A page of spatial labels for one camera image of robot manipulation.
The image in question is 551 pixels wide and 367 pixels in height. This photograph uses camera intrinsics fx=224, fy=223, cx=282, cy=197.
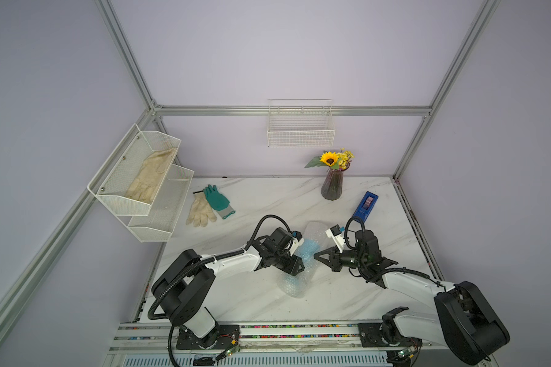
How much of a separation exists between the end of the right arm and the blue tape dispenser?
30 cm

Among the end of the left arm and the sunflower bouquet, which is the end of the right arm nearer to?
the end of the left arm

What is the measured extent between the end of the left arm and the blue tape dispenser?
1.32 feet

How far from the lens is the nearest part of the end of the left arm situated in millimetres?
651

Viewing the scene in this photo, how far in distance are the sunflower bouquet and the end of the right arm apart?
34 centimetres

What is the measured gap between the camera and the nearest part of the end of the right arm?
653mm

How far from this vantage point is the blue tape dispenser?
3.37 ft

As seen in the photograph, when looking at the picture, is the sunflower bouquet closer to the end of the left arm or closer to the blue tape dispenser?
the blue tape dispenser
